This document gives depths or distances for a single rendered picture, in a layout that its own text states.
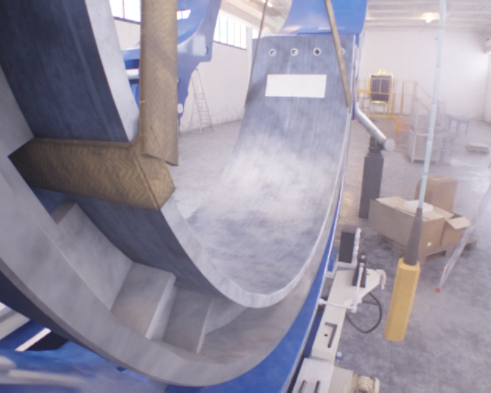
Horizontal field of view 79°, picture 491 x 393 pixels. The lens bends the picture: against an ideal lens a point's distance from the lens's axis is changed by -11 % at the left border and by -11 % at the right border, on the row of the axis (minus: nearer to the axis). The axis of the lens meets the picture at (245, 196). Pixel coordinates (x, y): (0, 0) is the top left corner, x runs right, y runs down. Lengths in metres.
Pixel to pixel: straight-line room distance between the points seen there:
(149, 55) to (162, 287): 0.38
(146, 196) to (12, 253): 0.16
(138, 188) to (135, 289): 0.28
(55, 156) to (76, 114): 0.09
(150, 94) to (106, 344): 0.27
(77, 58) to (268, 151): 1.77
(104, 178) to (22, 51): 0.17
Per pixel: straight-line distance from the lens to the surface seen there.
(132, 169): 0.37
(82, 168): 0.44
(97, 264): 0.59
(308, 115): 2.14
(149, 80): 0.39
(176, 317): 0.81
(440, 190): 5.15
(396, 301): 1.28
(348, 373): 2.15
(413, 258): 1.21
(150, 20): 0.42
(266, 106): 2.23
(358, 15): 3.46
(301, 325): 1.69
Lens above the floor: 2.05
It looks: 18 degrees down
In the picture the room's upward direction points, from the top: straight up
